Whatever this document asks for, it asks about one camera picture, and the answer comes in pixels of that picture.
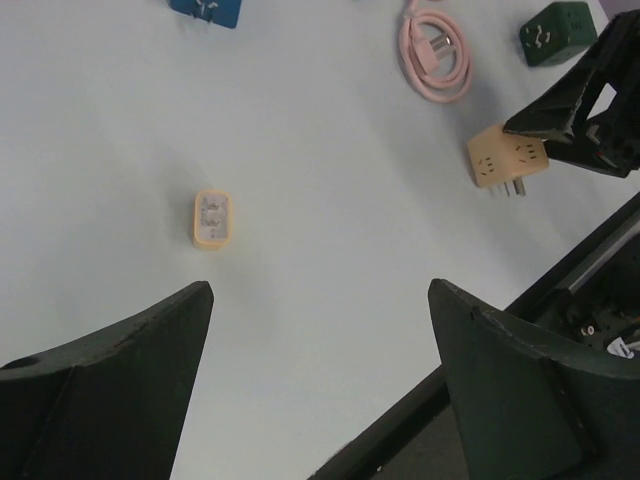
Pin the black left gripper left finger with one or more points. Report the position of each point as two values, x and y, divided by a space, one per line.
111 404

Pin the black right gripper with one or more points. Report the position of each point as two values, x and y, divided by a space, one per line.
591 115

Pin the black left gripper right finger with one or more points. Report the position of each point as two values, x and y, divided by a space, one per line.
531 404

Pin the beige cube socket adapter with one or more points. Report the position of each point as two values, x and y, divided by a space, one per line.
500 159

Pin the pink round power strip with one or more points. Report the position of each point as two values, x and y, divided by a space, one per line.
434 54

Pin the yellow USB charger plug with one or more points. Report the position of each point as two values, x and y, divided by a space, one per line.
212 220

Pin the dark green cube socket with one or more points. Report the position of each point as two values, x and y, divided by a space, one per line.
558 33

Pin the blue cube socket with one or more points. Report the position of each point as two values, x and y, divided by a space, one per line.
224 13

